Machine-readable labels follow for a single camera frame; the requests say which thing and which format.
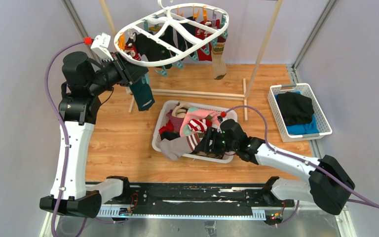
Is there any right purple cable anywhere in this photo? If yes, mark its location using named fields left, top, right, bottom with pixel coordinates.
left=224, top=105, right=379, bottom=228

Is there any red white striped sock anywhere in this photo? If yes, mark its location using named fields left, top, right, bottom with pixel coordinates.
left=188, top=118, right=213, bottom=133

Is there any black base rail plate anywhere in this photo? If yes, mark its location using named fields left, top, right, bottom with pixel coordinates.
left=99, top=183, right=296, bottom=220

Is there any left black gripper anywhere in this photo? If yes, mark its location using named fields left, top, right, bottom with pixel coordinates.
left=88, top=51, right=149, bottom=95

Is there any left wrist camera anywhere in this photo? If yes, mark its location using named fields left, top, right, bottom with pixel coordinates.
left=83, top=32, right=114, bottom=63

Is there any pink sock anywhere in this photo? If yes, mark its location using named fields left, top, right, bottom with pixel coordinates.
left=180, top=108, right=220, bottom=137

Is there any blue folded garment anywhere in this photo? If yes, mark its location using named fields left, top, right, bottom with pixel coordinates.
left=283, top=92, right=319, bottom=135

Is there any grey sock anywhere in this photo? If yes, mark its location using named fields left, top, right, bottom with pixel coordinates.
left=159, top=133, right=202, bottom=161

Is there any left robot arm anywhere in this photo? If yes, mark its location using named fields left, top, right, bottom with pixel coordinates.
left=39, top=51, right=148, bottom=218

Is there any white round clip hanger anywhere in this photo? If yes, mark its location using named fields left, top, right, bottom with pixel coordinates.
left=114, top=1, right=229, bottom=68

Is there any black hanging sock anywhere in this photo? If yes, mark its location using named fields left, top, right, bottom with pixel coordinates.
left=124, top=26, right=192, bottom=61

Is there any wooden drying rack frame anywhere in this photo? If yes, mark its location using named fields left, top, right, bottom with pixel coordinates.
left=99, top=0, right=283, bottom=105

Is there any tan striped hanging sock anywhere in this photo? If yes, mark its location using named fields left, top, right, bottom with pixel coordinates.
left=211, top=36, right=227, bottom=80

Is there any black folded garment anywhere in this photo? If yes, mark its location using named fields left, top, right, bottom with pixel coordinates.
left=275, top=92, right=314, bottom=126

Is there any red hanging sock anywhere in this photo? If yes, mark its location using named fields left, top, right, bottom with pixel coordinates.
left=194, top=19, right=221, bottom=62

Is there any white side basket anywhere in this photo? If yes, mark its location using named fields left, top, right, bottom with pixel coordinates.
left=267, top=83, right=332, bottom=142

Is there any teal clip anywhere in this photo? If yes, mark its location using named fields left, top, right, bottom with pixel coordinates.
left=156, top=66, right=167, bottom=77

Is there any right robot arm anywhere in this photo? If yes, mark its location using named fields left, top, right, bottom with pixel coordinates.
left=195, top=119, right=355, bottom=215

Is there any purple cable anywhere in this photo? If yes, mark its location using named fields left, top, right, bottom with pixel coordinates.
left=44, top=39, right=89, bottom=237
left=224, top=105, right=379, bottom=228

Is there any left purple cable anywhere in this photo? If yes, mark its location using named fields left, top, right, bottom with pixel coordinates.
left=44, top=39, right=89, bottom=237

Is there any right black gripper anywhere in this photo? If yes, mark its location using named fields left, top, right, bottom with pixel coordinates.
left=195, top=126, right=238, bottom=156

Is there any dark teal sock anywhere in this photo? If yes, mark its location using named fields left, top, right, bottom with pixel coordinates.
left=129, top=76, right=155, bottom=111

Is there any white sock laundry basket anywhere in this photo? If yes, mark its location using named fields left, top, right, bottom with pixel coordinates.
left=152, top=100, right=234, bottom=163

